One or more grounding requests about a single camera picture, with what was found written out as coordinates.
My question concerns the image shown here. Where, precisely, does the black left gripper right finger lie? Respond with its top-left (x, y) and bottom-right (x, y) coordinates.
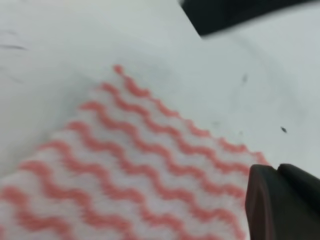
top-left (277, 164), bottom-right (320, 215)

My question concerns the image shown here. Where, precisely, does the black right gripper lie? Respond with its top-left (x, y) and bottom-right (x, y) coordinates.
top-left (180, 0), bottom-right (316, 36)

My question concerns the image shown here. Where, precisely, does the pink white wavy striped towel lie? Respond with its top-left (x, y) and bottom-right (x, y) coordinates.
top-left (0, 65), bottom-right (266, 240)

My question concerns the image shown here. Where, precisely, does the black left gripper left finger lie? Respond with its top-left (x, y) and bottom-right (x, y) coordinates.
top-left (245, 164), bottom-right (320, 240)

